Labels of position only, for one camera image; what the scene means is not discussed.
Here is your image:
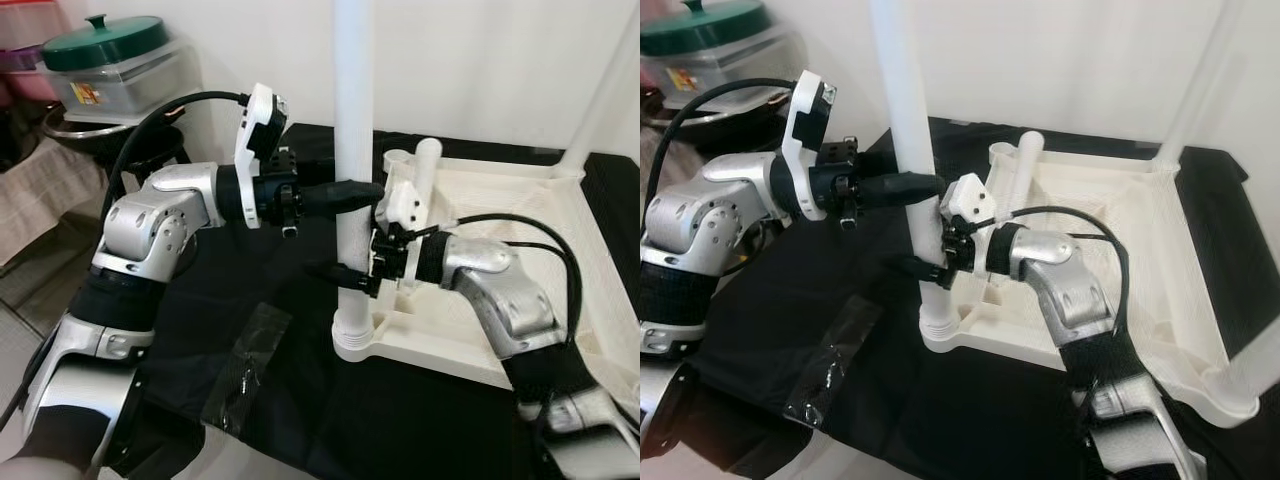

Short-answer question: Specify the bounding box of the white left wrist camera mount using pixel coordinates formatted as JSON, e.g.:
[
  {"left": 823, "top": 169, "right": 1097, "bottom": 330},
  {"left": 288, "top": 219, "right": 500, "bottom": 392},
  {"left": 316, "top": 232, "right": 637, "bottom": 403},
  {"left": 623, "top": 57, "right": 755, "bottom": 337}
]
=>
[
  {"left": 235, "top": 83, "right": 289, "bottom": 176},
  {"left": 782, "top": 70, "right": 836, "bottom": 166}
]

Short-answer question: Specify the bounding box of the green pot lid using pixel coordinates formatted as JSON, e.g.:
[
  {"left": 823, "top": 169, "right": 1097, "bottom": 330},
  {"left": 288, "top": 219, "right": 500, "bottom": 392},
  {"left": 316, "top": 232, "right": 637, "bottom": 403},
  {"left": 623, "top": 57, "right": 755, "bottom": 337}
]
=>
[
  {"left": 640, "top": 0, "right": 776, "bottom": 58},
  {"left": 40, "top": 14, "right": 171, "bottom": 73}
]

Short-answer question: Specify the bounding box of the white plastic table leg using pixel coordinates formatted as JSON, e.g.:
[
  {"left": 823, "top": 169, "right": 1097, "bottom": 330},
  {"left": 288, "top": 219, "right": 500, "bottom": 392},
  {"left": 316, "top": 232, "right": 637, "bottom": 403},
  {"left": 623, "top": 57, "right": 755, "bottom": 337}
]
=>
[
  {"left": 1000, "top": 130, "right": 1046, "bottom": 291},
  {"left": 1200, "top": 320, "right": 1280, "bottom": 426},
  {"left": 868, "top": 0, "right": 979, "bottom": 353},
  {"left": 405, "top": 138, "right": 443, "bottom": 291},
  {"left": 330, "top": 0, "right": 379, "bottom": 363},
  {"left": 1155, "top": 0, "right": 1246, "bottom": 171},
  {"left": 555, "top": 10, "right": 641, "bottom": 181}
]

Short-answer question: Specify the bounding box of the beige cloth covered table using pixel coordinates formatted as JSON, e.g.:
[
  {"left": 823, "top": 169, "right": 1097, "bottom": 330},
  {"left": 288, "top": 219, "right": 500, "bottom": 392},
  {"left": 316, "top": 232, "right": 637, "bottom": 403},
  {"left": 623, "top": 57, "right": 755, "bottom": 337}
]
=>
[
  {"left": 640, "top": 125, "right": 681, "bottom": 186},
  {"left": 0, "top": 135, "right": 106, "bottom": 266}
]

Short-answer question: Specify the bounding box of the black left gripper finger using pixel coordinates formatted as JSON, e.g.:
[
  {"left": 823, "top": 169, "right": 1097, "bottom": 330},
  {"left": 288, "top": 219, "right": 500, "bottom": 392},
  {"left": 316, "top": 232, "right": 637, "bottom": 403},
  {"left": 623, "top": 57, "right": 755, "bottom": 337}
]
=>
[
  {"left": 298, "top": 180, "right": 387, "bottom": 213},
  {"left": 858, "top": 172, "right": 947, "bottom": 209}
]

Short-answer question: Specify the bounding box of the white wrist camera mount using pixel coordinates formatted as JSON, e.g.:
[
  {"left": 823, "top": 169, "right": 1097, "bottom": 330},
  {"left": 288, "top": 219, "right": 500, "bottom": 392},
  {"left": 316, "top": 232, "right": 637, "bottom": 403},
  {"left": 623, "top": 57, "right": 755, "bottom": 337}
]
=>
[
  {"left": 940, "top": 172, "right": 999, "bottom": 276},
  {"left": 235, "top": 83, "right": 289, "bottom": 176},
  {"left": 375, "top": 178, "right": 431, "bottom": 289},
  {"left": 782, "top": 70, "right": 836, "bottom": 166}
]

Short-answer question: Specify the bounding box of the black wok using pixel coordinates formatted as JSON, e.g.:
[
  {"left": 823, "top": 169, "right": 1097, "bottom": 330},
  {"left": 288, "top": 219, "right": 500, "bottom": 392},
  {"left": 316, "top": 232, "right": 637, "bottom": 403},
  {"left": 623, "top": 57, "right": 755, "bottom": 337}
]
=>
[
  {"left": 40, "top": 100, "right": 186, "bottom": 151},
  {"left": 640, "top": 85, "right": 791, "bottom": 131}
]

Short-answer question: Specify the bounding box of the white plastic children table top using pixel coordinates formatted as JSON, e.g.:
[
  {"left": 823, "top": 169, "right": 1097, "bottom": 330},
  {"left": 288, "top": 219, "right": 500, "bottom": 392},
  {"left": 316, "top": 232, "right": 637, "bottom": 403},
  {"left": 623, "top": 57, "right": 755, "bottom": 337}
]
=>
[
  {"left": 920, "top": 140, "right": 1263, "bottom": 429},
  {"left": 332, "top": 150, "right": 641, "bottom": 416}
]

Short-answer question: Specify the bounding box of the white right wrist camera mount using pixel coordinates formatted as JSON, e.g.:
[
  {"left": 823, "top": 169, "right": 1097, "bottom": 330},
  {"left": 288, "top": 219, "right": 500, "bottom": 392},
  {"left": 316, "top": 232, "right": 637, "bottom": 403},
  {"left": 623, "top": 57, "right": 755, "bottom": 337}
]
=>
[
  {"left": 940, "top": 172, "right": 999, "bottom": 276},
  {"left": 375, "top": 178, "right": 431, "bottom": 289}
]

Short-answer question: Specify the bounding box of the clear plastic storage container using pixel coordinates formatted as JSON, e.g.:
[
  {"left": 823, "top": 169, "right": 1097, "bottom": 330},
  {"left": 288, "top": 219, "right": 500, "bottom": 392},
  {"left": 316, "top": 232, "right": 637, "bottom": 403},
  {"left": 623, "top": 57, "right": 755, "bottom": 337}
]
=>
[
  {"left": 640, "top": 35, "right": 801, "bottom": 101},
  {"left": 45, "top": 45, "right": 196, "bottom": 119}
]

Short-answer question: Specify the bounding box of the small clear plastic bag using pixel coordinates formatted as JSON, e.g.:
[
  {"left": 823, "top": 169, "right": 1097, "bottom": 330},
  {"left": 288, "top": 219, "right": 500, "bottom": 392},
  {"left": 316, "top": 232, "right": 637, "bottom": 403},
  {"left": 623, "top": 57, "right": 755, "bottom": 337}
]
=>
[
  {"left": 783, "top": 293, "right": 883, "bottom": 431},
  {"left": 200, "top": 303, "right": 293, "bottom": 436}
]

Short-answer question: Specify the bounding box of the black tablecloth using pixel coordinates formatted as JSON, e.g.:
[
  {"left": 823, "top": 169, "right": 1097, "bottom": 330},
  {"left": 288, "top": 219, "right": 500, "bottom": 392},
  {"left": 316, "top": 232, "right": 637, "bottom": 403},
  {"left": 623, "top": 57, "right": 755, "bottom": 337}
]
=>
[
  {"left": 100, "top": 125, "right": 641, "bottom": 480},
  {"left": 660, "top": 115, "right": 1280, "bottom": 480}
]

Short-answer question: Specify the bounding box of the glossy black bag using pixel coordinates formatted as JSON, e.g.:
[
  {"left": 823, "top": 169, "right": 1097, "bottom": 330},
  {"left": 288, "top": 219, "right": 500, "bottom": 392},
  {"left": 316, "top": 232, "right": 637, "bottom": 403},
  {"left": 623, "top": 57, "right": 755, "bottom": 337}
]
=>
[{"left": 0, "top": 100, "right": 41, "bottom": 171}]

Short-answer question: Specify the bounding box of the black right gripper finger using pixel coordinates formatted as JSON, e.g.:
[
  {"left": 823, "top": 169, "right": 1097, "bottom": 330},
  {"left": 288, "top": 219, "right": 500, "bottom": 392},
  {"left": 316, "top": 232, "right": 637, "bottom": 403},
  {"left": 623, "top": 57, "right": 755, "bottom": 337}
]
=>
[
  {"left": 885, "top": 254, "right": 949, "bottom": 291},
  {"left": 303, "top": 262, "right": 381, "bottom": 299}
]

